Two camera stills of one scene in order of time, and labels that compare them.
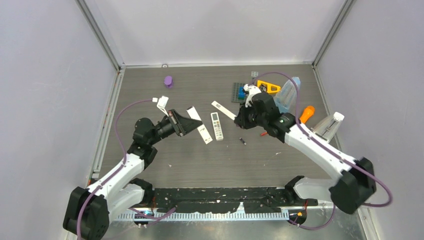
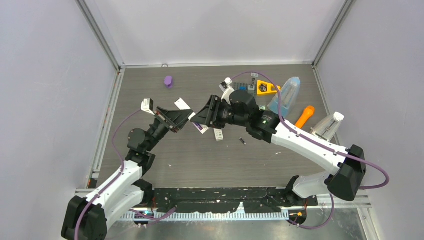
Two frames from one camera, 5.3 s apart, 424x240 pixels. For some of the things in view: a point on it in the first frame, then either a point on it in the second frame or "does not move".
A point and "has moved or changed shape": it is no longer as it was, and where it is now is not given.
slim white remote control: (205, 135) has moved or changed shape
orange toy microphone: (308, 112) does not move
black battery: (241, 139) does not move
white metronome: (328, 128) does not move
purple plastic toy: (168, 81) does not move
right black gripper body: (249, 119) to (223, 113)
